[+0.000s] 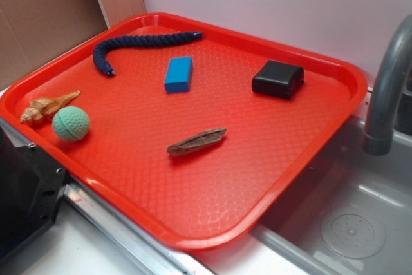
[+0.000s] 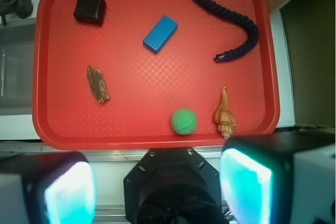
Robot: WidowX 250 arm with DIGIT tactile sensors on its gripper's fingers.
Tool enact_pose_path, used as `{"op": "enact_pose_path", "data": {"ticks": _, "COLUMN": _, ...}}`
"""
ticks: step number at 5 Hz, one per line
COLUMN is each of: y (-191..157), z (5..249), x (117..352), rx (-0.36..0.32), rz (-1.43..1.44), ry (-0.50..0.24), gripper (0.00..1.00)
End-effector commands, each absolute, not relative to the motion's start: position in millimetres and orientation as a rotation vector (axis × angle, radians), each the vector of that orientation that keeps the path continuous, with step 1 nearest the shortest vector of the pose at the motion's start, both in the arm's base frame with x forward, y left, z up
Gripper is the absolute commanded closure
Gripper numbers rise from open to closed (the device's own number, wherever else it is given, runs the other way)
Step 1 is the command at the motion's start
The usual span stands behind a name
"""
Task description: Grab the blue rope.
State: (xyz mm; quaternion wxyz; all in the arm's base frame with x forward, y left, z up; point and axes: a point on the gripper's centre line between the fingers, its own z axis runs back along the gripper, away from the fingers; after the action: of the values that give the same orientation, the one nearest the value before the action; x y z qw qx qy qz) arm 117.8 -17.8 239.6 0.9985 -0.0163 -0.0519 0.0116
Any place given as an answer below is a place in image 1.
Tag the grey curved faucet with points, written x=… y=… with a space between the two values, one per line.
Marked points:
x=390 y=104

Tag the red plastic tray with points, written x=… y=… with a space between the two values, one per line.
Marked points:
x=210 y=197

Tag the blue rectangular block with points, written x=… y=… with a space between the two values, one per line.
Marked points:
x=178 y=76

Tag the brown driftwood piece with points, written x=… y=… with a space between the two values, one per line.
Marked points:
x=197 y=142

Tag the black leather pouch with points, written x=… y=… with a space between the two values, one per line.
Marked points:
x=278 y=79

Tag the tan spiral seashell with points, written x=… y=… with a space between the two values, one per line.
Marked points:
x=44 y=108

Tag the grey plastic sink basin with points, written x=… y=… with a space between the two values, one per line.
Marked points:
x=347 y=212

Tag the green dimpled ball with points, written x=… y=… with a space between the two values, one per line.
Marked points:
x=71 y=124

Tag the silver metal rail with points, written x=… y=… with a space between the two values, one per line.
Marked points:
x=90 y=237

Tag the brown cardboard panel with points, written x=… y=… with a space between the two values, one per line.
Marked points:
x=34 y=32

